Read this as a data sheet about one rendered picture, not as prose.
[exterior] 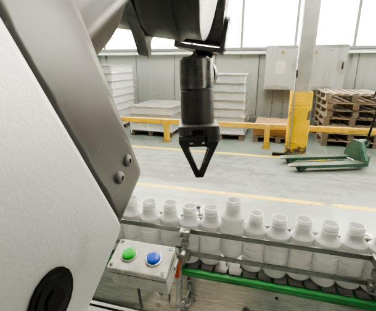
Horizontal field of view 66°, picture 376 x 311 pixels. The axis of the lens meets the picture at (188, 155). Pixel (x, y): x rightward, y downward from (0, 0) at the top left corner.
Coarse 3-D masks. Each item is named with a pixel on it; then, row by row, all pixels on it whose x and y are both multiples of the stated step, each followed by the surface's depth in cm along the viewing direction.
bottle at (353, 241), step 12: (348, 228) 68; (360, 228) 69; (348, 240) 68; (360, 240) 67; (360, 252) 67; (348, 264) 68; (360, 264) 68; (348, 276) 69; (360, 276) 69; (348, 288) 70
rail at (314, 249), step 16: (128, 224) 80; (144, 224) 79; (240, 240) 73; (256, 240) 71; (368, 240) 71; (208, 256) 76; (352, 256) 66; (368, 256) 65; (304, 272) 71; (320, 272) 70
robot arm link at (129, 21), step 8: (128, 8) 13; (128, 16) 13; (136, 16) 13; (120, 24) 14; (128, 24) 14; (136, 24) 14; (136, 32) 14; (144, 32) 14; (136, 40) 15; (144, 40) 15; (136, 48) 15; (144, 48) 15
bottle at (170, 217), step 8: (168, 200) 81; (168, 208) 78; (176, 208) 80; (160, 216) 80; (168, 216) 79; (176, 216) 79; (160, 224) 80; (168, 224) 78; (176, 224) 79; (160, 232) 81; (168, 232) 79; (176, 232) 80; (168, 240) 80; (176, 240) 80
